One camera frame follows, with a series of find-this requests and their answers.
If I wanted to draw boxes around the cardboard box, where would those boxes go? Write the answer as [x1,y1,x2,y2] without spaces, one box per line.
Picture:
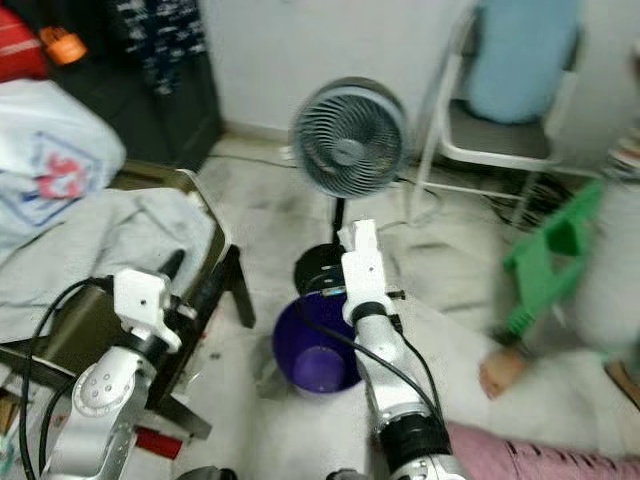
[0,385,29,476]

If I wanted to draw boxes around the black floor cables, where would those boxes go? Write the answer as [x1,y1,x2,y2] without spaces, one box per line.
[485,170,576,226]

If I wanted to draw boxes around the black cabinet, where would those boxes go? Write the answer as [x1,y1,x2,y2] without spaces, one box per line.
[50,0,226,161]

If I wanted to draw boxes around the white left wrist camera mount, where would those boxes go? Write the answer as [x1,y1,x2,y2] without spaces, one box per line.
[112,268,176,351]

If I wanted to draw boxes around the white bag red blue print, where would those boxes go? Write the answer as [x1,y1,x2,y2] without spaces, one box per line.
[0,80,126,251]

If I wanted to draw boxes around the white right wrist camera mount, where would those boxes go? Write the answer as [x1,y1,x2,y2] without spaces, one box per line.
[338,220,396,323]

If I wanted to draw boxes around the grey standing fan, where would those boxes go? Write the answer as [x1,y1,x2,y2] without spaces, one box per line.
[288,77,411,296]

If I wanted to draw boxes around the small orange object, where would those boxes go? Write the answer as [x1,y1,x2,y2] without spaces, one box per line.
[40,25,86,66]

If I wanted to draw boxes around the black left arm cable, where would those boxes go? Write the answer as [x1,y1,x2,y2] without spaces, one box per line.
[18,278,126,480]

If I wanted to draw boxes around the left robot leg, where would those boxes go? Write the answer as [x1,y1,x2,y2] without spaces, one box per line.
[175,465,226,480]

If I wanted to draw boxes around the brown metal-framed table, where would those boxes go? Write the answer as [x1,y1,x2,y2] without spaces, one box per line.
[0,165,256,441]

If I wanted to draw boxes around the grey towel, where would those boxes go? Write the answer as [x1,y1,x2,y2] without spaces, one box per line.
[0,188,219,346]

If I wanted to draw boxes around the green plastic stool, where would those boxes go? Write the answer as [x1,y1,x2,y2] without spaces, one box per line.
[503,180,606,336]

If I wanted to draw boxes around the dark patterned garment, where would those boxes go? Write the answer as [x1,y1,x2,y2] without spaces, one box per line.
[115,0,206,96]

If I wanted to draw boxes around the red box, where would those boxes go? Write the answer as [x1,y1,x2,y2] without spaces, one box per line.
[0,5,51,86]

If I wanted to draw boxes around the pink ribbed fabric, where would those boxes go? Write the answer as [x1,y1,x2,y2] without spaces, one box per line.
[445,420,640,480]

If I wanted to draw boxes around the small red object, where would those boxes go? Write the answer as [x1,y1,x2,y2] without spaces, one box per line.
[135,428,183,461]

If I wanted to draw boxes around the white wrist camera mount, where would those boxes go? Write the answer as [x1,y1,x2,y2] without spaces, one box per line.
[338,220,396,323]
[112,268,176,351]

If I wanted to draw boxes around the purple plastic bucket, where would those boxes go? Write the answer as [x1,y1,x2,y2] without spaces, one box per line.
[272,292,364,396]

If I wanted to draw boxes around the white metal chair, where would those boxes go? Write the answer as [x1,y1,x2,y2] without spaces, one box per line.
[405,0,601,231]

